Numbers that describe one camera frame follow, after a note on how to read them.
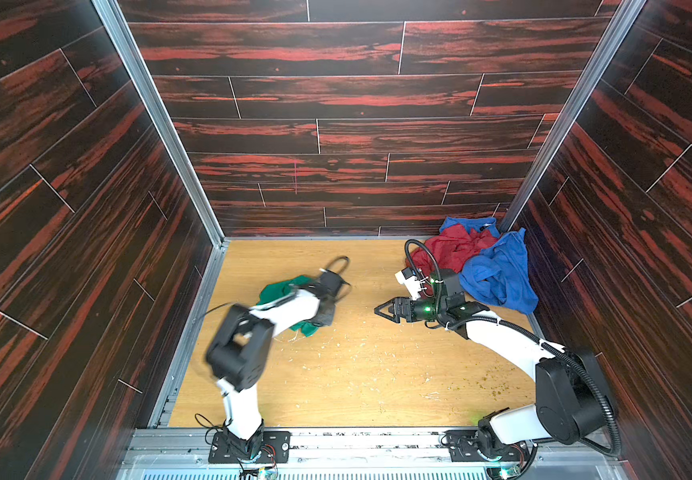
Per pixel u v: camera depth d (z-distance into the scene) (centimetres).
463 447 73
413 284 77
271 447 73
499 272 99
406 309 74
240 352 49
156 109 82
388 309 77
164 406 82
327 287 77
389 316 75
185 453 73
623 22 68
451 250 105
